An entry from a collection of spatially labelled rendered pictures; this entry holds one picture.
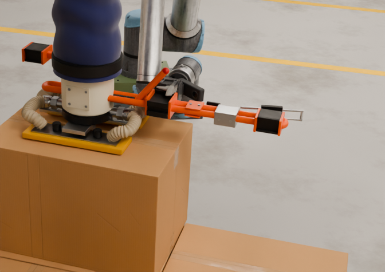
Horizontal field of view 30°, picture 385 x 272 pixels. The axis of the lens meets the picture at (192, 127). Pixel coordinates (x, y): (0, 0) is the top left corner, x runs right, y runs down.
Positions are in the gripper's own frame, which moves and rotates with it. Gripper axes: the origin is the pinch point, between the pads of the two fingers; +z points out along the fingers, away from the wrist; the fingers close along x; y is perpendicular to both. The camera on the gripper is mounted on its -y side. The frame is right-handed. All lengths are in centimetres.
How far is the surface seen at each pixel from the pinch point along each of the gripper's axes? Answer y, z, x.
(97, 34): 21.1, 7.9, 23.2
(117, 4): 17.4, 0.6, 30.8
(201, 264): -16, 8, -53
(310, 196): -45, -143, -108
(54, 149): 32.0, 17.4, -13.5
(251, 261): -32, 1, -53
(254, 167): -10, -164, -108
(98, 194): 15.2, 22.4, -23.8
